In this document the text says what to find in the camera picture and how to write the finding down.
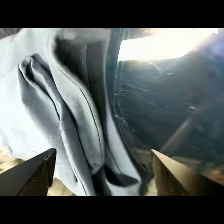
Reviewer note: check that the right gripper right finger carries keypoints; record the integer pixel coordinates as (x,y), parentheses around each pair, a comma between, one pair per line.
(173,178)

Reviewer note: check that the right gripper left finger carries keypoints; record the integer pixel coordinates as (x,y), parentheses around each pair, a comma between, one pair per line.
(31,175)

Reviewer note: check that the light grey garment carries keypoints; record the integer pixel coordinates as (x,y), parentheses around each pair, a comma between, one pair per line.
(76,113)

